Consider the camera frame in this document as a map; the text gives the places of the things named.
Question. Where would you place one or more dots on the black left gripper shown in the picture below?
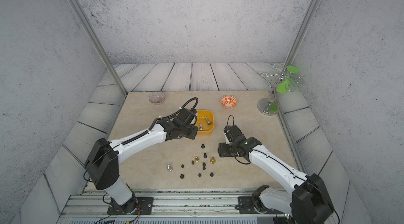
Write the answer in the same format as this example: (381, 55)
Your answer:
(194, 133)

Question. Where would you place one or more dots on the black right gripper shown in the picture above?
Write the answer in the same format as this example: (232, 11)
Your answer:
(222, 150)

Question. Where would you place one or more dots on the silver queen chess piece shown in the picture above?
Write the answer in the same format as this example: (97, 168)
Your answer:
(209, 123)

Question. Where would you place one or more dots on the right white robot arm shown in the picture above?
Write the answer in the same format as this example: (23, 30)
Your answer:
(305, 198)

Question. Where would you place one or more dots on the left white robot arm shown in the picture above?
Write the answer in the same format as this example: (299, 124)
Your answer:
(102, 164)

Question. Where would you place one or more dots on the yellow plastic storage box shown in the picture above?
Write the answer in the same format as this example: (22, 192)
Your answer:
(205, 122)

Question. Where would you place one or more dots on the small clear glass bowl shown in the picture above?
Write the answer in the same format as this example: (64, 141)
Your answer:
(157, 98)

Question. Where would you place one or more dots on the orange patterned ceramic bowl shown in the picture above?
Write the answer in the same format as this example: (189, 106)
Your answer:
(229, 102)

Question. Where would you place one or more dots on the green cup on stand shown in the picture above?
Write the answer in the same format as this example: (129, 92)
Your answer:
(289, 80)

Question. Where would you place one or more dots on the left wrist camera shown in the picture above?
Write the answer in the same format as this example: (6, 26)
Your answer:
(188, 116)

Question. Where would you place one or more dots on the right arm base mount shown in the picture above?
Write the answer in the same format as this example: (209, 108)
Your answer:
(252, 204)

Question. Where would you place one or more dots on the aluminium rail frame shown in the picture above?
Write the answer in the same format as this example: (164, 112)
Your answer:
(213, 205)

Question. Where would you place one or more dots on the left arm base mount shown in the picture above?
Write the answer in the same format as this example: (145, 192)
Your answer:
(135, 206)

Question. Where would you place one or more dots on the right aluminium corner post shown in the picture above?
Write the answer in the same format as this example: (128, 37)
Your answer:
(310, 12)

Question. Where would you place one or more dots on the aluminium corner post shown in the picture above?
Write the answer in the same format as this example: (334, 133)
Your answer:
(79, 12)
(310, 12)

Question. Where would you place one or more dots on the left aluminium corner post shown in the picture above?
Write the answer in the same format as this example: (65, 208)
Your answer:
(79, 12)

